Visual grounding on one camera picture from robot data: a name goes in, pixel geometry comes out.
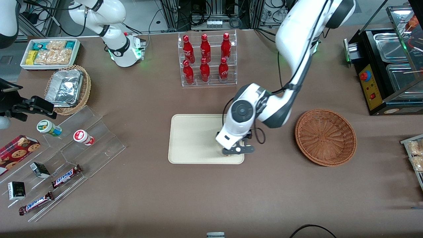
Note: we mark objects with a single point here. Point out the red cookie box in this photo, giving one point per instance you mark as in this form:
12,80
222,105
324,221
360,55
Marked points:
16,153

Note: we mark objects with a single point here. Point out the red label yogurt cup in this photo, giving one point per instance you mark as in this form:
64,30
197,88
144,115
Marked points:
83,137

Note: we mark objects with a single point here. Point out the white snack bin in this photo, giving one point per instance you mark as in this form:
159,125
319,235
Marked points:
23,64

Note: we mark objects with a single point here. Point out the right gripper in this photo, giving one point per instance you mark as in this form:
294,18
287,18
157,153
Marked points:
9,103

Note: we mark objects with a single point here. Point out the clear cracker bag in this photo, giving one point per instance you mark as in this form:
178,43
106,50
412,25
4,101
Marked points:
54,57

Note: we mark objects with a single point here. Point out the small black white box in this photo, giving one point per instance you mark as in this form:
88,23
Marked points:
16,190

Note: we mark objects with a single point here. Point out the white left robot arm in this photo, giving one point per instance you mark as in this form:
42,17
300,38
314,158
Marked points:
297,33

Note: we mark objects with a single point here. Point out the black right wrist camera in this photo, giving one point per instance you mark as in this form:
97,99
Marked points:
43,105

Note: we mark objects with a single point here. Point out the stainless steel pan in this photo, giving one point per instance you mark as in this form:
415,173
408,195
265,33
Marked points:
390,46
401,81

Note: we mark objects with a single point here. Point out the white power strip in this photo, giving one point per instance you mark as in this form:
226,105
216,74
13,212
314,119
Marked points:
214,23

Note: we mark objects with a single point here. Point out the clear acrylic stepped display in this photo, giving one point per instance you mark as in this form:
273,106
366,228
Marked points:
99,142

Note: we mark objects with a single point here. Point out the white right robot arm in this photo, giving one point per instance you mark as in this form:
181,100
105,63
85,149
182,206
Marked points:
115,13

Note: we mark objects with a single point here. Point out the black food warmer machine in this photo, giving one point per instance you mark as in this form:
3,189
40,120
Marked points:
370,89

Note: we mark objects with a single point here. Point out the red cola bottle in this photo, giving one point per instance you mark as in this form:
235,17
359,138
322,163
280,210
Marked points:
226,47
188,50
205,49
223,70
188,73
205,71

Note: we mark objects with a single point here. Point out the grey box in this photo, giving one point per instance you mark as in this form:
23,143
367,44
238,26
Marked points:
215,235

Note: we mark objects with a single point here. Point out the yellow snack packet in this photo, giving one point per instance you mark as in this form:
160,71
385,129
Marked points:
31,57

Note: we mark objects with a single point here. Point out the green label yogurt cup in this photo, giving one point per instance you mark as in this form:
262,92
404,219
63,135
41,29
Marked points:
49,128

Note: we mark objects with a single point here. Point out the aluminium foil container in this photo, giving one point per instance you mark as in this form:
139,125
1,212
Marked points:
64,87

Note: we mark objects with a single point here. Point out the beige plastic tray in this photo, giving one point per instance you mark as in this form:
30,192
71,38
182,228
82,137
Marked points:
191,138

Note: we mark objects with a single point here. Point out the clear acrylic bottle rack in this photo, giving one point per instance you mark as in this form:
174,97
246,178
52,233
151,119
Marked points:
213,81

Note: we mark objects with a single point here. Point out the metal snack tray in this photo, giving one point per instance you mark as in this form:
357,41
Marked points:
419,181

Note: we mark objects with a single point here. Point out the light wicker basket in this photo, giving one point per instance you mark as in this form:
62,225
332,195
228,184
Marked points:
86,89

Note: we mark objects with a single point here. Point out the round brown wicker basket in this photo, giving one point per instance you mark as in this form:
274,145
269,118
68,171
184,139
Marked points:
325,137

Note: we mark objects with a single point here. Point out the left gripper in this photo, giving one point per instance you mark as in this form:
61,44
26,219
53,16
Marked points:
249,135

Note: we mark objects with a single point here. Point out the snickers bar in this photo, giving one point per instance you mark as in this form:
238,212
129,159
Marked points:
66,176
35,203

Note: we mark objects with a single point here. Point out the clear cracker packet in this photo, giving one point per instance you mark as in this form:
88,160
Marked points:
415,148
417,163

